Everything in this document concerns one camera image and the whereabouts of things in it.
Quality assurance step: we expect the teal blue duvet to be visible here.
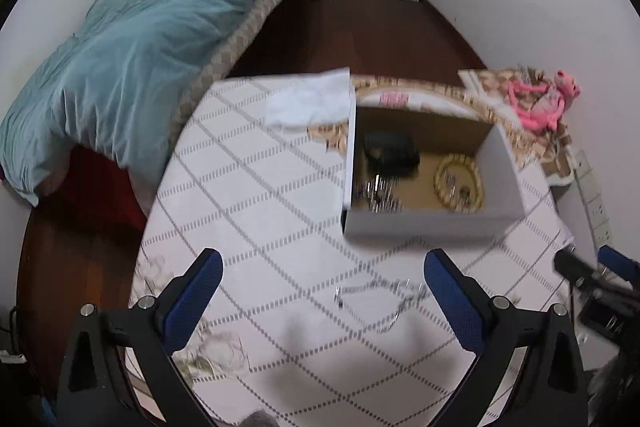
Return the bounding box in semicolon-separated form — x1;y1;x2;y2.
0;0;314;208

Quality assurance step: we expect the bed with patterned mattress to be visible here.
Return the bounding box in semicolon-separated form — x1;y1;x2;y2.
0;0;321;208

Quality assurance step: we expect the white crumpled paper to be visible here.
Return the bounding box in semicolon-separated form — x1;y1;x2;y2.
265;68;354;129

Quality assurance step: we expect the pink panther plush toy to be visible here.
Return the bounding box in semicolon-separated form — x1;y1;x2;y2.
506;70;580;133

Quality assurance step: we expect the thin silver chain necklace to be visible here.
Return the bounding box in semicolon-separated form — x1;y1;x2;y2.
333;276;432;335

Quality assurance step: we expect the thick silver chain bracelet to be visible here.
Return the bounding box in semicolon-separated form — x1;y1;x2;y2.
354;175;406;212

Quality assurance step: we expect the wooden bead bracelet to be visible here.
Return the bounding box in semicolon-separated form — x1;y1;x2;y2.
432;152;486;212

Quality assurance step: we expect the white cardboard box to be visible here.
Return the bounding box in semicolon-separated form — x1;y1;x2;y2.
341;82;525;242

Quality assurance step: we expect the white power strip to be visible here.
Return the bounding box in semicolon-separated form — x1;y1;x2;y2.
574;150;614;249

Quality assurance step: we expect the black smart watch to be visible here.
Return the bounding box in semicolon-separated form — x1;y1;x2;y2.
363;130;420;178

